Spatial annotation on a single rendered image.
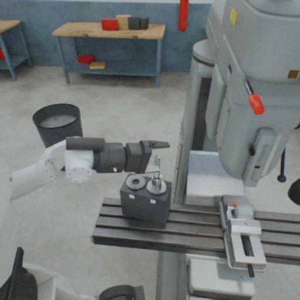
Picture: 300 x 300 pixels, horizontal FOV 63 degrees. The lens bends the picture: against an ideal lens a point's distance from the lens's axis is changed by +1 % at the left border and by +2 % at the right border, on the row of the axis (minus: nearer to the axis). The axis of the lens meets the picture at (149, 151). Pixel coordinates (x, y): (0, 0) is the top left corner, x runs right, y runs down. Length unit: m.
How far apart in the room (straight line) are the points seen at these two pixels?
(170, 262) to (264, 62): 1.62
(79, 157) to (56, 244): 1.78
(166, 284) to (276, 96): 1.49
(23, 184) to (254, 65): 0.61
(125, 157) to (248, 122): 0.37
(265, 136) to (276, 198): 2.09
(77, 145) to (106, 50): 4.74
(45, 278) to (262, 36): 0.76
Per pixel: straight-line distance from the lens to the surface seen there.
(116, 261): 2.19
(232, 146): 0.82
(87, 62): 5.08
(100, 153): 0.66
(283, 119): 0.78
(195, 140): 1.35
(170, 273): 1.92
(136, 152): 0.68
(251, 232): 1.19
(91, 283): 2.15
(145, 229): 1.23
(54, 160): 0.73
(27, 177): 0.71
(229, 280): 1.29
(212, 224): 1.28
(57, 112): 2.96
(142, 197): 1.11
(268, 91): 0.68
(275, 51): 0.55
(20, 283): 0.64
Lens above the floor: 1.95
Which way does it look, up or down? 40 degrees down
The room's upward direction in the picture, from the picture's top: straight up
